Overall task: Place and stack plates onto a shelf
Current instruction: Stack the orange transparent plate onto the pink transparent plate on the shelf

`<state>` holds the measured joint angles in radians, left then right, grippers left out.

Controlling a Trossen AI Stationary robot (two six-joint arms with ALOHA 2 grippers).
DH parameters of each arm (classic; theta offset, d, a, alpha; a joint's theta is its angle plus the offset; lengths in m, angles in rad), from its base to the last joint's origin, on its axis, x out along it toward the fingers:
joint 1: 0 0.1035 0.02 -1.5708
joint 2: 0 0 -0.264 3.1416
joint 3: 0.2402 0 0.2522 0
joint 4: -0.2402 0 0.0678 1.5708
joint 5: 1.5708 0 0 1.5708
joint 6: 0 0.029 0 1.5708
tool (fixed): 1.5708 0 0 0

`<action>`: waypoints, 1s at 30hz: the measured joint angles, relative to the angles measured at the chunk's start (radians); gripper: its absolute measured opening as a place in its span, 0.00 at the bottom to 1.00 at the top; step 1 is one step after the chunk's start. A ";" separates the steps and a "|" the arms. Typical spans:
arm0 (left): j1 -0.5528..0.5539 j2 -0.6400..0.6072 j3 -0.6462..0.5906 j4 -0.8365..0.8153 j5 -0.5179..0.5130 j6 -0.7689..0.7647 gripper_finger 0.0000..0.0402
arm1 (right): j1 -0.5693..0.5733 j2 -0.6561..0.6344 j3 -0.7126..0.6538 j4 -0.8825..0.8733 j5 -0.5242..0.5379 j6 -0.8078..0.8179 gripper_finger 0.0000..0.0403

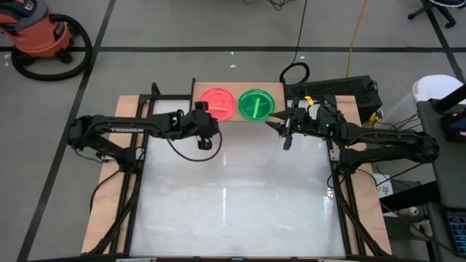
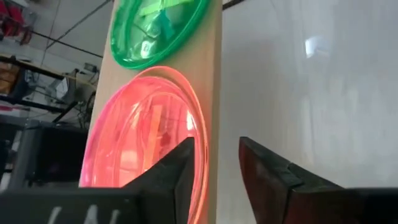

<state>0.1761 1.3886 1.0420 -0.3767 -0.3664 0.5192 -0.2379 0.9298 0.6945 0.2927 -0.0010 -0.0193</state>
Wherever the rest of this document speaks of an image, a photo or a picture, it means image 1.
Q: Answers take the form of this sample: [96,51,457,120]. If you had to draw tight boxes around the orange translucent plate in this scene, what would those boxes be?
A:
[198,87,236,122]

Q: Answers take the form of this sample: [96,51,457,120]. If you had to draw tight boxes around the green translucent plate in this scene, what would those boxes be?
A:
[237,88,276,122]

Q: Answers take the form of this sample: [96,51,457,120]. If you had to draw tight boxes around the black hanging cable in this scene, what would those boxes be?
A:
[279,0,310,84]

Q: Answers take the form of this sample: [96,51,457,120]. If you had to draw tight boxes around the plywood base board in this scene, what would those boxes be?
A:
[80,94,392,255]

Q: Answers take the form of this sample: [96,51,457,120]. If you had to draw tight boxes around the black office chair base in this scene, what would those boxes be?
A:
[407,0,458,29]

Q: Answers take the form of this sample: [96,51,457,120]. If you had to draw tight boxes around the yellow hanging cable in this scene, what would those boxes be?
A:
[345,0,369,78]

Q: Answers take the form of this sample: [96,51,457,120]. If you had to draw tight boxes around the white rounded container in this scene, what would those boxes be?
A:
[411,74,465,124]

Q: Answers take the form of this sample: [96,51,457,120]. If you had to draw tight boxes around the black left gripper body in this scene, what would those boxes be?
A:
[180,108,221,141]

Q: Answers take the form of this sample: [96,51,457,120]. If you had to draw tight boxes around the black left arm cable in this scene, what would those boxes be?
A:
[162,129,224,163]

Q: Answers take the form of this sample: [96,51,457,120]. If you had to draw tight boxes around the keyboard with blue keys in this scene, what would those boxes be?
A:
[446,213,466,256]

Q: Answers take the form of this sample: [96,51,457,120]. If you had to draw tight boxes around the orange shop vacuum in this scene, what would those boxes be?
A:
[10,13,94,82]
[0,0,74,65]

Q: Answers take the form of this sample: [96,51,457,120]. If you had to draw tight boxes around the black aluminium rig frame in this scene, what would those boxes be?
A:
[87,82,390,258]

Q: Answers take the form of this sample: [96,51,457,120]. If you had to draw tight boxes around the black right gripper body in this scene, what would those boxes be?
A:
[290,105,320,138]

